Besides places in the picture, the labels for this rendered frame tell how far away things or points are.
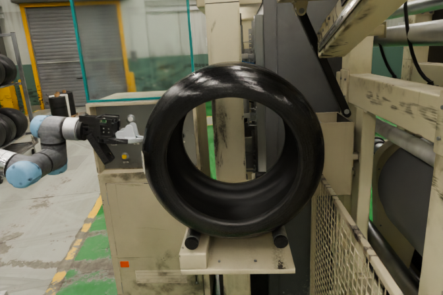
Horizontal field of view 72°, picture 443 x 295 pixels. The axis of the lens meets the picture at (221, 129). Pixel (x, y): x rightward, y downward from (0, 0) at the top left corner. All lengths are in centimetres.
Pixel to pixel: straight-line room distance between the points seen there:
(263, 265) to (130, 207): 89
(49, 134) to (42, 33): 990
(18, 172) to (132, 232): 94
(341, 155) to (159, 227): 102
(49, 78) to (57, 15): 191
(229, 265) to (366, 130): 70
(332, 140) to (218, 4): 67
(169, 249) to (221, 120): 88
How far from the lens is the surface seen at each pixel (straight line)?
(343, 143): 126
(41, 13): 1100
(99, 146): 107
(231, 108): 123
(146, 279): 200
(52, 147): 113
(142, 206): 173
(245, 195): 122
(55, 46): 1085
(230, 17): 121
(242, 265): 109
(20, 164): 103
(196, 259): 107
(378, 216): 175
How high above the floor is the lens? 149
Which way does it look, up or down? 14 degrees down
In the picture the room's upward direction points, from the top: 3 degrees counter-clockwise
